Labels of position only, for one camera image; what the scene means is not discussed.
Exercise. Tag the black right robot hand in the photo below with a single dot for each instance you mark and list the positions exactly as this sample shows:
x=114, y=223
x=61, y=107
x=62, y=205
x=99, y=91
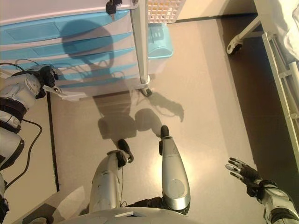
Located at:
x=250, y=175

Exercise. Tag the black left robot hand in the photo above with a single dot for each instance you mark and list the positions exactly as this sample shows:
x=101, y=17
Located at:
x=47, y=75

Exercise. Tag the white drawer with blue front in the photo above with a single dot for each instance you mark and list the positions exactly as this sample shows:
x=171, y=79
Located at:
x=93, y=56

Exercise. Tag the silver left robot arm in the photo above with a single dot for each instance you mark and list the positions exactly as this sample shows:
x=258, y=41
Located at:
x=14, y=93

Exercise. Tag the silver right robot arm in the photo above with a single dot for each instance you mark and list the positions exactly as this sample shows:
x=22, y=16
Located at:
x=278, y=198

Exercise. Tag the white blue medical cart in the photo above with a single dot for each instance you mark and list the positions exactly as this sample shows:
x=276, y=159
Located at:
x=46, y=9

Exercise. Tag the black cart key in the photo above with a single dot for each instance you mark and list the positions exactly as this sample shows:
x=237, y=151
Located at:
x=112, y=8

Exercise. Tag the white cart caster wheel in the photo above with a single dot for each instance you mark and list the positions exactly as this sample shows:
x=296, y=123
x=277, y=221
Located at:
x=147, y=91

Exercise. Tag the blue lidded waste bin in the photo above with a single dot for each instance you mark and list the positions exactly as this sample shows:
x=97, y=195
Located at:
x=161, y=46

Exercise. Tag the white bed caster wheel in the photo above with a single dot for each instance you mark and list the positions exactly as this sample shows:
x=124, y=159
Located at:
x=234, y=47

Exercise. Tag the white mesh basket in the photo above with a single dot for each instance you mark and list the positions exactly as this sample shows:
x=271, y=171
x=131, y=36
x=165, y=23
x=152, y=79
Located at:
x=163, y=10

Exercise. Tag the white metal bed frame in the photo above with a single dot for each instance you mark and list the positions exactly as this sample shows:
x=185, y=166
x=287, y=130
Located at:
x=251, y=26

